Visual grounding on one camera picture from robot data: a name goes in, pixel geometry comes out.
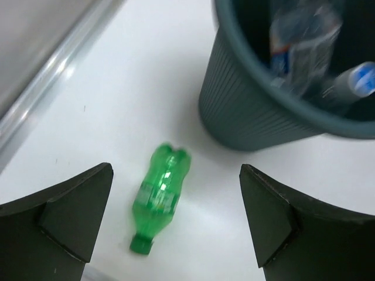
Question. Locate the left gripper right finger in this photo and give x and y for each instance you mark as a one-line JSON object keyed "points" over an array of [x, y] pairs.
{"points": [[298, 237]]}

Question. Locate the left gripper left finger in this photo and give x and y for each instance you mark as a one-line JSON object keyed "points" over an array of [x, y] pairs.
{"points": [[51, 234]]}

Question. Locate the clear bottle white cap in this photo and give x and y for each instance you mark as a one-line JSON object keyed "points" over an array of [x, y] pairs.
{"points": [[349, 87]]}

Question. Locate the clear bottle blue label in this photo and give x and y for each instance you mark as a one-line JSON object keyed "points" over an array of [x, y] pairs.
{"points": [[302, 37]]}

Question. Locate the dark green plastic bin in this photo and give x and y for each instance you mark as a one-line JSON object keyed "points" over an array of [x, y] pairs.
{"points": [[242, 103]]}

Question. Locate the green plastic bottle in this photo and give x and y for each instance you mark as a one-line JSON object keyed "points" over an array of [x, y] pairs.
{"points": [[158, 195]]}

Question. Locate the aluminium table frame rail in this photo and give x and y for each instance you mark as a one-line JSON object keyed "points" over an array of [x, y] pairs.
{"points": [[39, 39]]}

